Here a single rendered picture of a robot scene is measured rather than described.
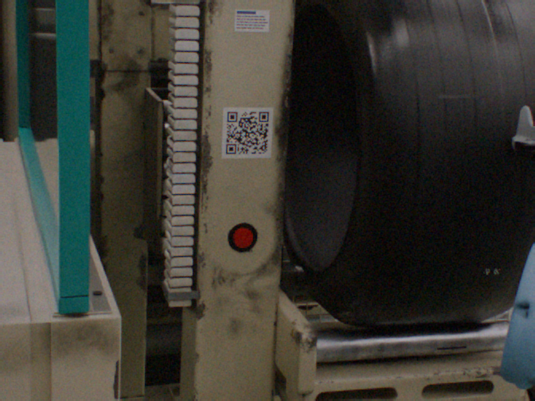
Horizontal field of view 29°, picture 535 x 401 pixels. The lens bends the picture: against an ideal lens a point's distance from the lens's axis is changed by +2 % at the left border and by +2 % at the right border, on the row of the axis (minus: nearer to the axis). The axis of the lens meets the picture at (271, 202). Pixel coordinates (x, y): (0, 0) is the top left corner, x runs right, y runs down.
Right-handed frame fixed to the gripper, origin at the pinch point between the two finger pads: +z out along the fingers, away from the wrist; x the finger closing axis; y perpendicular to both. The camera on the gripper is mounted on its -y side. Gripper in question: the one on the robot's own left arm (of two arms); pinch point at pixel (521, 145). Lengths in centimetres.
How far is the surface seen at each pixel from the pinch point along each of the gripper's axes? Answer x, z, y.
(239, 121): 33.1, 21.8, 2.0
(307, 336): 24.8, 13.9, -28.6
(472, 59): 5.7, 4.0, 11.2
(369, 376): 14.1, 16.8, -36.2
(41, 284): 65, -51, -3
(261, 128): 29.7, 21.9, 0.9
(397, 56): 15.3, 6.2, 11.6
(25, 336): 66, -58, -4
